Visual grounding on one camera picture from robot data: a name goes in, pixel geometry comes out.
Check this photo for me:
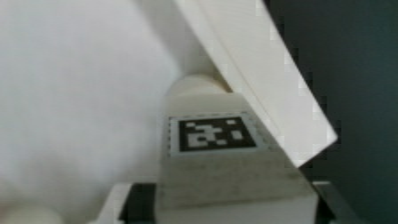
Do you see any white square table top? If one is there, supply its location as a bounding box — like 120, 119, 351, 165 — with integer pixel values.
0, 0, 335, 224

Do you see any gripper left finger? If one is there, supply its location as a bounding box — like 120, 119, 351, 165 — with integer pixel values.
94, 182, 156, 224

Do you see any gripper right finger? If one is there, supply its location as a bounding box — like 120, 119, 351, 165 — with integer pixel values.
312, 181, 358, 224

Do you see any white table leg with tag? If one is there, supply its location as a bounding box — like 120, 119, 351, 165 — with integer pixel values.
154, 74, 318, 224

